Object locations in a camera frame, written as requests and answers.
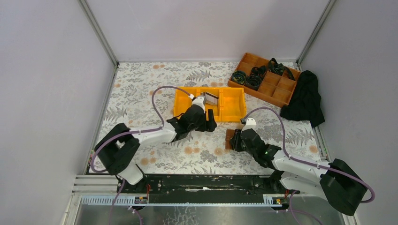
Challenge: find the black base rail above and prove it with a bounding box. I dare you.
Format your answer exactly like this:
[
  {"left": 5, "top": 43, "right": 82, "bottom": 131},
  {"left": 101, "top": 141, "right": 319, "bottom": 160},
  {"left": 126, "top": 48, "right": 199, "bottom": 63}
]
[{"left": 117, "top": 174, "right": 293, "bottom": 205}]

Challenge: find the rolled tie green yellow pattern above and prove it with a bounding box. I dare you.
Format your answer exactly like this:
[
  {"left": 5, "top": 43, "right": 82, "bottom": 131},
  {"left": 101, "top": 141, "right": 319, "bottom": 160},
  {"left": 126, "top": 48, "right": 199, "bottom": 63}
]
[{"left": 231, "top": 70, "right": 246, "bottom": 85}]

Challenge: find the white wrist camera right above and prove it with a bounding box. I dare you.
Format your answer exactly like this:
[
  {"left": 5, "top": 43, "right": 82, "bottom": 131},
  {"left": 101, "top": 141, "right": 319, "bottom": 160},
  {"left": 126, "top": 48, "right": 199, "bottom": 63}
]
[{"left": 241, "top": 117, "right": 257, "bottom": 132}]

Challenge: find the brown leather card holder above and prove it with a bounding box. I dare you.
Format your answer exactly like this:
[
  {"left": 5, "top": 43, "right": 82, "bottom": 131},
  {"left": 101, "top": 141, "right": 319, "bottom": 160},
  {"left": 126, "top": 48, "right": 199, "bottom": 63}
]
[{"left": 225, "top": 129, "right": 236, "bottom": 150}]

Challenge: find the black cloth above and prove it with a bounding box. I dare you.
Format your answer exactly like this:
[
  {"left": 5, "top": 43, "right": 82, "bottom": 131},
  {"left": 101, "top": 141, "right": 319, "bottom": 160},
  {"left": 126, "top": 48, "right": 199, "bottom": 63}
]
[{"left": 280, "top": 70, "right": 325, "bottom": 128}]

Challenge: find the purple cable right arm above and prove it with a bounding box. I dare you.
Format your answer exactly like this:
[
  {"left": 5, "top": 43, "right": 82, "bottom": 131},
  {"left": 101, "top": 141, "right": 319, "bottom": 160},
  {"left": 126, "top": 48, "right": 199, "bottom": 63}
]
[{"left": 241, "top": 107, "right": 376, "bottom": 204}]

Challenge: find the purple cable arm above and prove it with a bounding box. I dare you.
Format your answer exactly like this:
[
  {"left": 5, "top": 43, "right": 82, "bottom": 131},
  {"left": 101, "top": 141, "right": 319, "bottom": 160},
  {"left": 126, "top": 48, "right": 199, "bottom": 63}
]
[
  {"left": 90, "top": 85, "right": 195, "bottom": 173},
  {"left": 241, "top": 107, "right": 376, "bottom": 204}
]

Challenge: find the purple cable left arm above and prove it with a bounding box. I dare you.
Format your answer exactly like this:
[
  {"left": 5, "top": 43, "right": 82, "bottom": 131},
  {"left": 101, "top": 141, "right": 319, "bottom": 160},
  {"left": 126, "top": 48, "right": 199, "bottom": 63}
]
[{"left": 90, "top": 85, "right": 195, "bottom": 173}]

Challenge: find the yellow plastic bin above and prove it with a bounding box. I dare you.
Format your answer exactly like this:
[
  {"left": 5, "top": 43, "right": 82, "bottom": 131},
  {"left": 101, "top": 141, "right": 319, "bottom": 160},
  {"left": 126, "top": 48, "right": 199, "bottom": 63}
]
[
  {"left": 199, "top": 87, "right": 222, "bottom": 122},
  {"left": 219, "top": 87, "right": 246, "bottom": 123},
  {"left": 173, "top": 87, "right": 199, "bottom": 117}
]

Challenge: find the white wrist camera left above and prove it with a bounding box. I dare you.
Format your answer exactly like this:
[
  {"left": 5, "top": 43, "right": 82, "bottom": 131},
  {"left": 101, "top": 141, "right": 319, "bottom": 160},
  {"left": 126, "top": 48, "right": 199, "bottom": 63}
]
[{"left": 189, "top": 94, "right": 206, "bottom": 113}]

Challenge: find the rolled tie dark orange pattern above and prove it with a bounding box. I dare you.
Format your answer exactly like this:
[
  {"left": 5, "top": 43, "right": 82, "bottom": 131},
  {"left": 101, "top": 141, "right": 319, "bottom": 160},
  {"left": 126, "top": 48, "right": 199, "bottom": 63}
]
[{"left": 250, "top": 65, "right": 267, "bottom": 79}]

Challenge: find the loose dark floral tie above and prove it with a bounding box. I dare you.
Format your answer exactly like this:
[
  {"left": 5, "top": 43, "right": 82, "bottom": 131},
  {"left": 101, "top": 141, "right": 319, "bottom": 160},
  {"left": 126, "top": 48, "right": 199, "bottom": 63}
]
[{"left": 267, "top": 58, "right": 295, "bottom": 81}]

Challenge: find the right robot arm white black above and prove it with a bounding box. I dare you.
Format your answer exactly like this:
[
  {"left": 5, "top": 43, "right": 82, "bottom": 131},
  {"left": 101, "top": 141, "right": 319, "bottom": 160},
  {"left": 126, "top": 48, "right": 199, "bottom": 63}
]
[{"left": 227, "top": 129, "right": 368, "bottom": 216}]

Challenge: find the rolled tie dark brown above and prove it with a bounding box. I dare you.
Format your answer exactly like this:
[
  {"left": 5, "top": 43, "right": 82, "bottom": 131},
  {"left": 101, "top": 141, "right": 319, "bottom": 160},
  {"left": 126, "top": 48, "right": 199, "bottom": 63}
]
[{"left": 245, "top": 75, "right": 262, "bottom": 91}]

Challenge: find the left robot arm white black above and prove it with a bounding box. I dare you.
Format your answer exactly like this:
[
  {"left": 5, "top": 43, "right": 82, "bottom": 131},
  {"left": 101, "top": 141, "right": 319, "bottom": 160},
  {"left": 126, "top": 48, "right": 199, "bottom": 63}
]
[{"left": 92, "top": 105, "right": 217, "bottom": 185}]

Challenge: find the wooden compartment tray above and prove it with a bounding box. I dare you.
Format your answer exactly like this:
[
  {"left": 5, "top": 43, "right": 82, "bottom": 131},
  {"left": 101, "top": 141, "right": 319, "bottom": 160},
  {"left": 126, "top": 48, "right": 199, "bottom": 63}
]
[{"left": 228, "top": 52, "right": 301, "bottom": 107}]

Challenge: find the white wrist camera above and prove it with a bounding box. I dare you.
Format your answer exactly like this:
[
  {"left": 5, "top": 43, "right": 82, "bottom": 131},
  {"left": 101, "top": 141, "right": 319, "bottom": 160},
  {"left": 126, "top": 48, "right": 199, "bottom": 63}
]
[
  {"left": 189, "top": 94, "right": 206, "bottom": 113},
  {"left": 241, "top": 117, "right": 257, "bottom": 132}
]

